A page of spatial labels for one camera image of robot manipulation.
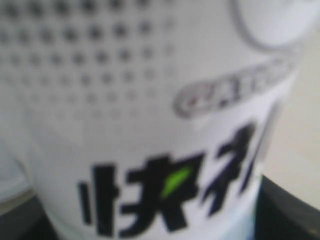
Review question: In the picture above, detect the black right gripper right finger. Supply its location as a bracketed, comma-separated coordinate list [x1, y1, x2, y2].
[254, 176, 320, 240]

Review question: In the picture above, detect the clear plastic drink bottle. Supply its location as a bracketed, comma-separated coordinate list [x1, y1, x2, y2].
[0, 0, 320, 240]

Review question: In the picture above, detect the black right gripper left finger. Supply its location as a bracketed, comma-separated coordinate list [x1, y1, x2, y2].
[0, 193, 58, 240]

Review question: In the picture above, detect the white rectangular plastic tray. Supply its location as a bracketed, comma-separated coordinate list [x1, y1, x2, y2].
[0, 148, 31, 213]

